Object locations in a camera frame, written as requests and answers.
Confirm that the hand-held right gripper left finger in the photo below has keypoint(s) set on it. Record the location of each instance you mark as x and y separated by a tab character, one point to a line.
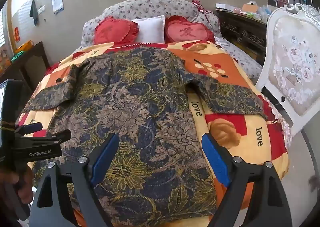
105	157

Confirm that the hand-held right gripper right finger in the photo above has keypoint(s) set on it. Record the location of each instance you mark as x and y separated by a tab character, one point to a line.
215	157

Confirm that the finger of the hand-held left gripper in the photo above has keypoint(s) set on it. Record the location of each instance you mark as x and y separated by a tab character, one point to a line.
31	127
60	135

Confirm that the dark floral patterned shirt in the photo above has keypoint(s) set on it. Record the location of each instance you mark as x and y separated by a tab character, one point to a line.
140	107

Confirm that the person's left hand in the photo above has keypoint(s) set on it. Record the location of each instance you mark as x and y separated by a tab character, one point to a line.
26	187

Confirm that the orange red printed blanket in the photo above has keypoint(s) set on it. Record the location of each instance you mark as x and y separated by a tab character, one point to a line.
225	127

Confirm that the dark wooden desk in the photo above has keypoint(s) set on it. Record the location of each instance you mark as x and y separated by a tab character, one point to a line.
32	64

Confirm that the orange cardboard box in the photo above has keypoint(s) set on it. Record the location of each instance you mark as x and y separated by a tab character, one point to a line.
5	62

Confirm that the green bundle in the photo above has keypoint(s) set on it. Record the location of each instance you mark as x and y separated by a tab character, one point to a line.
17	56

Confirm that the yellow orange box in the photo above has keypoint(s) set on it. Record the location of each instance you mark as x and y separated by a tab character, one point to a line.
25	46

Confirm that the dark hanging cloth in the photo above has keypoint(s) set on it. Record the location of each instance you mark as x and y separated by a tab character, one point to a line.
34	13

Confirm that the red heart-shaped pillow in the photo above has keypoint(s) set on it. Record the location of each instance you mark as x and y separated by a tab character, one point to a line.
112	32
187	30

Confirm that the white ornate floral chair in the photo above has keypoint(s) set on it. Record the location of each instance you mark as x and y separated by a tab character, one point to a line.
295	72

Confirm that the dark carved wooden cabinet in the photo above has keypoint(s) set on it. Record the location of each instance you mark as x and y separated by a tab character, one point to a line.
240	32

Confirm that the white square pillow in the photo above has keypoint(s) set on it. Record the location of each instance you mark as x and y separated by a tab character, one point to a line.
150	29

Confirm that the flat white box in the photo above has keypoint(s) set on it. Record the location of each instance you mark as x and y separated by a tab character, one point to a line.
225	6

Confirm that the heap of plastic bags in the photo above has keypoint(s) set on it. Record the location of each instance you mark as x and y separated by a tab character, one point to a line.
264	13

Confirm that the orange paper bag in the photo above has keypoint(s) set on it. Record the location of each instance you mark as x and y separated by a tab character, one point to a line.
250	7

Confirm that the red wall sticker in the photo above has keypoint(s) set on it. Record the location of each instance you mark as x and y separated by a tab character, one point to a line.
17	34

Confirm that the white wall switch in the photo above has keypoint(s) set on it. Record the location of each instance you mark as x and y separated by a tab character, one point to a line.
41	9

